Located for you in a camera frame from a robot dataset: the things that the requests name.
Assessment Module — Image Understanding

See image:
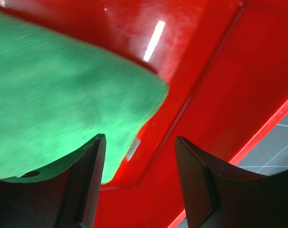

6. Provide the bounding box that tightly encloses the green microfiber towel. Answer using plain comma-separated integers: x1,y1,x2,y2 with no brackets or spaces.
0,12,168,183

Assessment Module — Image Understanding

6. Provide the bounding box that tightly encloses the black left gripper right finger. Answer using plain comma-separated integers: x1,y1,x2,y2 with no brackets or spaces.
175,136,288,228

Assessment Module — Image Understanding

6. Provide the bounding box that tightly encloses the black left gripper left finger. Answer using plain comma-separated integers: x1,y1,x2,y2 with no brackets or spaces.
0,134,106,228

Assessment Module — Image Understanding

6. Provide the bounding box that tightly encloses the red plastic tray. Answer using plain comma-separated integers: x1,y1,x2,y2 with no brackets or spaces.
0,0,288,228

